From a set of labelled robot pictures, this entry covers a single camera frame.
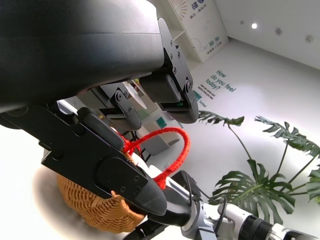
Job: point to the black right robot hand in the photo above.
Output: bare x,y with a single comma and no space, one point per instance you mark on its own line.
175,215

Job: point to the green monstera plant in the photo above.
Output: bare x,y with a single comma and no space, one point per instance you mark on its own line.
250,182

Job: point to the round ceiling light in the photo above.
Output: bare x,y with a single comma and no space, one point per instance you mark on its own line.
254,25

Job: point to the white shelf unit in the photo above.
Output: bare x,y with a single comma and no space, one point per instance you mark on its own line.
186,47

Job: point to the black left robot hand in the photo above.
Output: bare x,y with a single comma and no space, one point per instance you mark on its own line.
75,50

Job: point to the white printed wall banner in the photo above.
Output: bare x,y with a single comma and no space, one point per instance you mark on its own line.
200,25

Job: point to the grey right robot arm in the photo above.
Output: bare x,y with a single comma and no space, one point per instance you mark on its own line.
235,215

